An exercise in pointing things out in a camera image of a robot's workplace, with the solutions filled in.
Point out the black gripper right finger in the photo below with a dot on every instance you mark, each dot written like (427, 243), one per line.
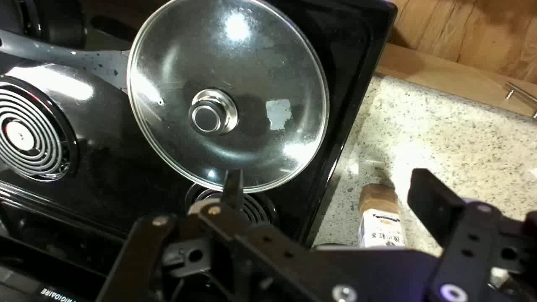
(475, 240)

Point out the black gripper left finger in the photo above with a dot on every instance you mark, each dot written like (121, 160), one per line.
(252, 252)

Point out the small brown sauce bottle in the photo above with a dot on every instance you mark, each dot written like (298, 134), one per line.
(381, 215)

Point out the small coil stove burner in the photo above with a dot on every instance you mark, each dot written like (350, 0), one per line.
(257, 207)

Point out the black electric stove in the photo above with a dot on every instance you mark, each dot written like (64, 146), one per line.
(111, 168)

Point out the glass pan lid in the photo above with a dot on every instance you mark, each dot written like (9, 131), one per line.
(224, 67)

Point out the large coil stove burner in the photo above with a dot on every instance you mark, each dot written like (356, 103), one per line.
(34, 134)

